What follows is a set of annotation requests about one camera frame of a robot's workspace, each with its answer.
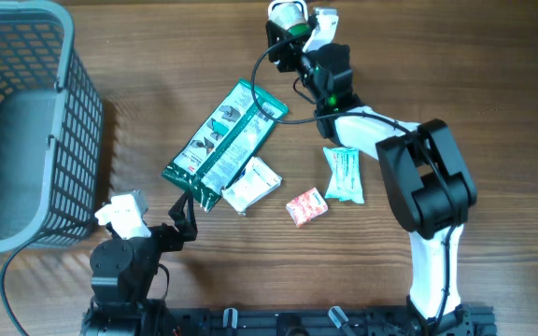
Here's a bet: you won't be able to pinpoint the green lid jar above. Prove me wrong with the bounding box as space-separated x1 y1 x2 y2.
268 4 309 35

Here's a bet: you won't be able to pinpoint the white paper packet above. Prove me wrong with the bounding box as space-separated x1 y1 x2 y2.
221 157 282 216

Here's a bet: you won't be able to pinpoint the green gloves packet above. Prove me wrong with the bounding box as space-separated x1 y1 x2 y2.
162 79 289 212

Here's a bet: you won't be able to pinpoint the small red white carton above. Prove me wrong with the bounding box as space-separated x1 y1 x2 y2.
286 188 329 228

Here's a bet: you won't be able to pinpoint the teal tissue packet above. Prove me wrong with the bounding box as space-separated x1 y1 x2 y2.
323 147 364 204

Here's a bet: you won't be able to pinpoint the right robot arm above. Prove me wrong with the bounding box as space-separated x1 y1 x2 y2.
263 17 477 335

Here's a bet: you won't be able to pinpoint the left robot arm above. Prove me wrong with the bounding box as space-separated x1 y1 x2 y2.
80 190 198 336

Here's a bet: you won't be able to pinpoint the white barcode scanner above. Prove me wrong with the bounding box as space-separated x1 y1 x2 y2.
267 0 308 19

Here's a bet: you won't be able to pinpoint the grey plastic shopping basket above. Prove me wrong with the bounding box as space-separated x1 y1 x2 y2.
0 1 105 253

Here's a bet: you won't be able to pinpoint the black right camera cable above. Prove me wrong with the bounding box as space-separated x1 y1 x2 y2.
249 35 460 336

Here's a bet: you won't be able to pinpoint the black camera cable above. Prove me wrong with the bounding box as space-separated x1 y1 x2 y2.
249 35 460 336
0 218 97 336

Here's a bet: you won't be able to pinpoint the black left camera cable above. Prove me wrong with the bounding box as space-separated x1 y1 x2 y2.
0 218 97 336

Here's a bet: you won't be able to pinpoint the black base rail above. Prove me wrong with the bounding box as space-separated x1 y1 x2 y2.
80 305 498 336

